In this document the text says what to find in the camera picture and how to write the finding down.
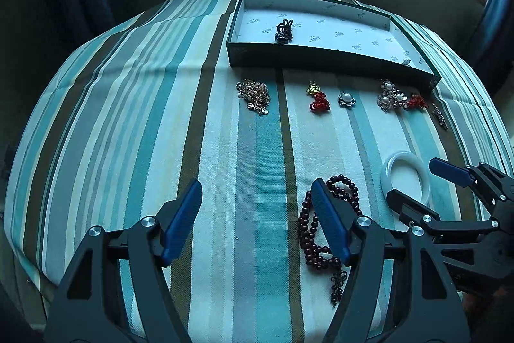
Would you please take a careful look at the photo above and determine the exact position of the dark red bead bracelet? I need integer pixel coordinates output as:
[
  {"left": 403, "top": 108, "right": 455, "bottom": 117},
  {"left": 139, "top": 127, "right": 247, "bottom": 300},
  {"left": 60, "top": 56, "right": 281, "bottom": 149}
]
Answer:
[{"left": 297, "top": 174, "right": 363, "bottom": 307}]

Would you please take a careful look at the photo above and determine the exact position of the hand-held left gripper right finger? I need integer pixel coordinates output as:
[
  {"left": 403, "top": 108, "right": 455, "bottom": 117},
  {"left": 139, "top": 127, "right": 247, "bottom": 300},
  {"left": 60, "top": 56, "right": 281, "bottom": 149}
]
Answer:
[{"left": 311, "top": 178, "right": 472, "bottom": 343}]

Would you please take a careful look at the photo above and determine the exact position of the black bead pendant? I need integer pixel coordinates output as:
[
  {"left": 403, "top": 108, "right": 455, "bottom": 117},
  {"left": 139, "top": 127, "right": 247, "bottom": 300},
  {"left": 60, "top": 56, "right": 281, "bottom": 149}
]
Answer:
[{"left": 274, "top": 18, "right": 294, "bottom": 45}]

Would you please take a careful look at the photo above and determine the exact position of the striped teal cloth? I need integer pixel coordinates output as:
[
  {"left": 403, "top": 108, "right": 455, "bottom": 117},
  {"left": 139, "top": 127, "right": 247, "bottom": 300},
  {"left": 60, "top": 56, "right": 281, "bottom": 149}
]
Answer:
[{"left": 4, "top": 0, "right": 514, "bottom": 343}]

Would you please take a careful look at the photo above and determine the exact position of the gold chain necklace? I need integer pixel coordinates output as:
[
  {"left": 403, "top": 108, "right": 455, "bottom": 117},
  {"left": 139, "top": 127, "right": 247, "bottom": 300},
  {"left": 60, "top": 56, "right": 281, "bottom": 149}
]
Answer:
[{"left": 235, "top": 79, "right": 271, "bottom": 116}]

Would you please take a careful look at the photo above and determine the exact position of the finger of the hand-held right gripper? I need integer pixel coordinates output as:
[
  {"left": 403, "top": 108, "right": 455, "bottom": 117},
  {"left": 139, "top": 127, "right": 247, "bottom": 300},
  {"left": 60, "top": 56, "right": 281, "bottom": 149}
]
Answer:
[
  {"left": 386, "top": 188, "right": 502, "bottom": 243},
  {"left": 428, "top": 157, "right": 514, "bottom": 207}
]

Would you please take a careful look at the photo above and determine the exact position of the white jade bangle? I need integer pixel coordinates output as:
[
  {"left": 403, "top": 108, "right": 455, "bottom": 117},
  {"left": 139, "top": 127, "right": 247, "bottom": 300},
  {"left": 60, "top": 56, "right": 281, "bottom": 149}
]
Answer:
[{"left": 380, "top": 151, "right": 432, "bottom": 206}]

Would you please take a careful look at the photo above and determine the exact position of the long crystal brooch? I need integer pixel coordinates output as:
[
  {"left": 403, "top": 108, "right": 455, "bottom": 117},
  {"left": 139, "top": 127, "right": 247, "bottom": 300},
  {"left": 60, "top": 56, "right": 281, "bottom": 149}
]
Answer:
[{"left": 431, "top": 103, "right": 449, "bottom": 131}]

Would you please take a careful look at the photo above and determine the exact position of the pearl cluster brooch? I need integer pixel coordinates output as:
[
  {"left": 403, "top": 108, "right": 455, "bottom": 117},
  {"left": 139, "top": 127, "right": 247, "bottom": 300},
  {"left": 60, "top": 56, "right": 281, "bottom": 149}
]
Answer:
[{"left": 377, "top": 79, "right": 407, "bottom": 113}]

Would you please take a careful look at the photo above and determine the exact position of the small red knot charm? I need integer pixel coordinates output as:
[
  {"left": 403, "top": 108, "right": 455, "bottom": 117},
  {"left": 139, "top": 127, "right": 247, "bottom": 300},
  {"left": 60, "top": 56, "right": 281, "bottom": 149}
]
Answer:
[{"left": 403, "top": 94, "right": 430, "bottom": 112}]

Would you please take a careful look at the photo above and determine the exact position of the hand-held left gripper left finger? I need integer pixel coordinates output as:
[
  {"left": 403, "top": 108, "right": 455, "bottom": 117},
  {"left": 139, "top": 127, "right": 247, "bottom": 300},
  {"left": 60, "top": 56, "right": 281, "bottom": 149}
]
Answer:
[{"left": 46, "top": 178, "right": 203, "bottom": 343}]

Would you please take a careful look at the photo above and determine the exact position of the dark green shallow box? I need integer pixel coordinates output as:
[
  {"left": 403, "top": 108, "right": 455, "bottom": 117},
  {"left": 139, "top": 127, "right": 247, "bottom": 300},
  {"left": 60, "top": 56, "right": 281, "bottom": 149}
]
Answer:
[{"left": 226, "top": 0, "right": 442, "bottom": 92}]

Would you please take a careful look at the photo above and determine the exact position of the red knot gold lock charm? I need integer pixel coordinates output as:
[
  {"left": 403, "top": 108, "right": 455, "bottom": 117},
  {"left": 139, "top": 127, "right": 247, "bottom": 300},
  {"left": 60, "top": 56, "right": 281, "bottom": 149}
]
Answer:
[{"left": 306, "top": 83, "right": 332, "bottom": 114}]

